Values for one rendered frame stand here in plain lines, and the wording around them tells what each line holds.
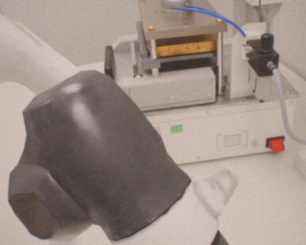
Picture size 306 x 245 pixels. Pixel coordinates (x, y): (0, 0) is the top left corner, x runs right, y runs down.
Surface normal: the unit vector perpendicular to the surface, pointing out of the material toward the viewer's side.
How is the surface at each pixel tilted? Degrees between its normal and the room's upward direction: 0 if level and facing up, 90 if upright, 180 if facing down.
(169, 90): 90
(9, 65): 112
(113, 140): 49
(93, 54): 90
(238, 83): 90
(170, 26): 0
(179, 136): 90
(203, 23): 0
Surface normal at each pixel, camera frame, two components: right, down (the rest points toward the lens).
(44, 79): -0.27, 0.51
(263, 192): -0.09, -0.82
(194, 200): 0.71, -0.43
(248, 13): 0.08, 0.56
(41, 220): -0.53, 0.44
